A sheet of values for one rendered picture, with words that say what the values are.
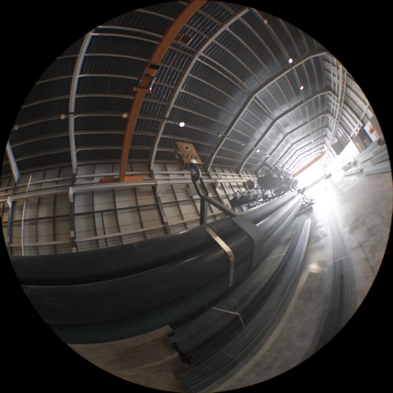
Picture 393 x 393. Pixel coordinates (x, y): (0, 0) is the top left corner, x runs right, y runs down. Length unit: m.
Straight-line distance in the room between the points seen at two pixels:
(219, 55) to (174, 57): 2.81
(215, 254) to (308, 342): 1.35
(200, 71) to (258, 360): 10.65
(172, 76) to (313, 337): 9.98
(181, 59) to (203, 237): 8.94
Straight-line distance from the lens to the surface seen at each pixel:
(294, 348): 1.58
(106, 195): 9.09
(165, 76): 8.77
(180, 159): 1.33
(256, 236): 0.86
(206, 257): 0.59
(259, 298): 1.87
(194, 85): 9.52
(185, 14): 5.12
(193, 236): 0.65
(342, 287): 1.79
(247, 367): 1.57
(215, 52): 9.75
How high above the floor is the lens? 1.36
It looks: 19 degrees up
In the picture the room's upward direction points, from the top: 22 degrees counter-clockwise
